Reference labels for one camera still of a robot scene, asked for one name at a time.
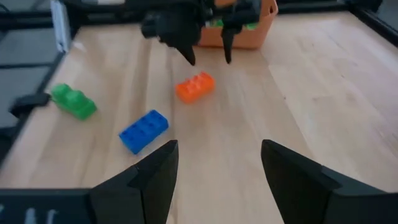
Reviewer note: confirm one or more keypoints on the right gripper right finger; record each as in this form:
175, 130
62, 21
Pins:
298, 193

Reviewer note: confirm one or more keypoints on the black frame clamp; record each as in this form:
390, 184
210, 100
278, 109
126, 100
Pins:
29, 104

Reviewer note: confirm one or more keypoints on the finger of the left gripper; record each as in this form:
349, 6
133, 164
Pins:
188, 53
228, 46

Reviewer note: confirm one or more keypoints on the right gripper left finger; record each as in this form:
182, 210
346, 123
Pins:
140, 193

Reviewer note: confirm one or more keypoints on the black aluminium table frame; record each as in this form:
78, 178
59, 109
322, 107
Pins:
311, 7

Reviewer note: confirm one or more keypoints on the green toy brick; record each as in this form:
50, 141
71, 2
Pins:
252, 26
73, 102
217, 23

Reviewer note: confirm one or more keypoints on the orange plastic bin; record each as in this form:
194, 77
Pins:
248, 39

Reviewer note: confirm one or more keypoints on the blue toy brick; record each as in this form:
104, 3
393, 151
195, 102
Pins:
143, 132

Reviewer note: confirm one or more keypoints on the orange toy brick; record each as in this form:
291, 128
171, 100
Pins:
195, 87

